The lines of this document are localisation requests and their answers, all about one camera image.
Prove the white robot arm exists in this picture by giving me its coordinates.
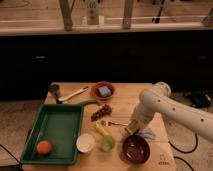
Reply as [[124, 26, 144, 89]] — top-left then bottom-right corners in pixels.
[[126, 82, 213, 143]]

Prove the purple bowl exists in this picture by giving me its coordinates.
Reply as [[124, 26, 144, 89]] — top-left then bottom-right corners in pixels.
[[122, 135, 150, 164]]

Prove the orange bowl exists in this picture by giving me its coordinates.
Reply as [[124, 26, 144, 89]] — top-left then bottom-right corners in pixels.
[[90, 81, 115, 100]]

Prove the white small bowl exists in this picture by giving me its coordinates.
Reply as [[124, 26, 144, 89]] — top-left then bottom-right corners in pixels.
[[76, 133, 95, 154]]

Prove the blue grey cloth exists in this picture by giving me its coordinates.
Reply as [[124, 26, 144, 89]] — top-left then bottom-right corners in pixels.
[[138, 128, 156, 140]]

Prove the metal fork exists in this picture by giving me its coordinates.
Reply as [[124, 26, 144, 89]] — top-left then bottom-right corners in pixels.
[[100, 120, 128, 126]]

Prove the green cup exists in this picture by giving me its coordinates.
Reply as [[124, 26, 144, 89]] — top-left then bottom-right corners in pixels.
[[100, 136, 115, 152]]

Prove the bunch of dark grapes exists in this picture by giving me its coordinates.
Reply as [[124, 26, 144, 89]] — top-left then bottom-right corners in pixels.
[[91, 104, 112, 121]]

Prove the yellow banana toy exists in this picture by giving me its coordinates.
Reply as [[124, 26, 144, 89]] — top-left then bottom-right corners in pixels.
[[95, 122, 109, 136]]

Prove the blue sponge block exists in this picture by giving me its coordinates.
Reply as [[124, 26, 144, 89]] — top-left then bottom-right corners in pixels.
[[98, 86, 111, 97]]

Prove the green bean toy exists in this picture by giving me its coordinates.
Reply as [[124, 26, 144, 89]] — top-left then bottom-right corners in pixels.
[[78, 100, 100, 106]]

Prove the dark blue object on floor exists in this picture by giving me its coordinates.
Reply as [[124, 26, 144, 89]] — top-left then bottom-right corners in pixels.
[[185, 91, 211, 108]]

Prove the green plastic tray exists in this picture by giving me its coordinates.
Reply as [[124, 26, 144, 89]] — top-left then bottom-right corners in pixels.
[[20, 104, 84, 165]]

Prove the orange ball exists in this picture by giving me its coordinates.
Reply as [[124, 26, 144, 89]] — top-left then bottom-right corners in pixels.
[[36, 140, 52, 155]]

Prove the black power cable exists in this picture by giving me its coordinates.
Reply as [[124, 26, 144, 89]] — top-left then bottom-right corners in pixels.
[[168, 133, 201, 171]]

